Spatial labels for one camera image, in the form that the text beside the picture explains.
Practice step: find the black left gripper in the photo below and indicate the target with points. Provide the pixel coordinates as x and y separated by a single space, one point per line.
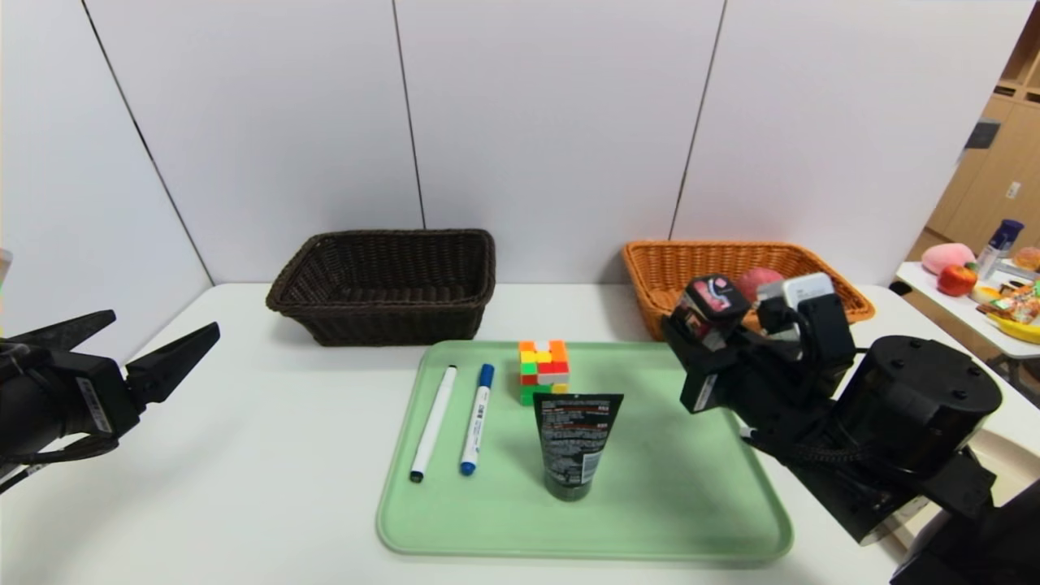
96 400

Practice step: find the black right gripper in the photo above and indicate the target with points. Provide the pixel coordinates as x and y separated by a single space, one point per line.
702 382

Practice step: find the multicolour puzzle cube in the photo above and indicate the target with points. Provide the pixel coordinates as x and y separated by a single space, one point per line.
544 370

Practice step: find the black cosmetic tube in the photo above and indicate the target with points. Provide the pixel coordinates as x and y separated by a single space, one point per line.
575 443

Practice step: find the white marker blue cap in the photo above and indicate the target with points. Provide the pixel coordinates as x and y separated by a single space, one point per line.
478 418

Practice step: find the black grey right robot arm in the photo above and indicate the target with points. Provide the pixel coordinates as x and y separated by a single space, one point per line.
918 406

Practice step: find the orange wicker basket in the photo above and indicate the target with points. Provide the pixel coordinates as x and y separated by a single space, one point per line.
650 276

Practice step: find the dark brown wicker basket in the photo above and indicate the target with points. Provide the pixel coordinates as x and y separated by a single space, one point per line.
382 317

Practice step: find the light green plastic tray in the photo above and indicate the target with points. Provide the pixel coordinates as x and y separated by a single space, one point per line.
634 520

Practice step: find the white side table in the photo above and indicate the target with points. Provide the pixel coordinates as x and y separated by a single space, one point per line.
942 309

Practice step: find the white marker black cap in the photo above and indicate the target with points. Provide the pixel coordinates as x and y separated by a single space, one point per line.
433 422

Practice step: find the pink plush peach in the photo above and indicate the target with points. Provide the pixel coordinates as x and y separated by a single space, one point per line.
946 257

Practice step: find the red apple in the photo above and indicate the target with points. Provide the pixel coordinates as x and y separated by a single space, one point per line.
957 281

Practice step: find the white bottle blue cap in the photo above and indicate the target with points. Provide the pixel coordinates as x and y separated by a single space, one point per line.
998 244

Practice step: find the colourful snack packets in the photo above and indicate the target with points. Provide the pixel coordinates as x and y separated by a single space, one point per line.
1016 307

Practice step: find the yellow banana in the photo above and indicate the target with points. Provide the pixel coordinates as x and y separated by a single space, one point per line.
1020 331

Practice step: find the light wooden cabinet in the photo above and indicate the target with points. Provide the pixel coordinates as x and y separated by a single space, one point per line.
995 195

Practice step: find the round orange bread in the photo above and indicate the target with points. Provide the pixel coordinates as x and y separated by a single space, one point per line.
1029 259

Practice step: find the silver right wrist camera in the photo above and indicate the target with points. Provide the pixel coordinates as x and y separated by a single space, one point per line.
800 290

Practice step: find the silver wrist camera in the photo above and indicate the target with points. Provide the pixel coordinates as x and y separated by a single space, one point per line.
4 266
800 290

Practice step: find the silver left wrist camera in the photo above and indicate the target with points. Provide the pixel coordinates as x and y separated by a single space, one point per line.
4 266

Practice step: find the dark grey wall box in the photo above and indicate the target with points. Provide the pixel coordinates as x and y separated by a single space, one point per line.
980 136

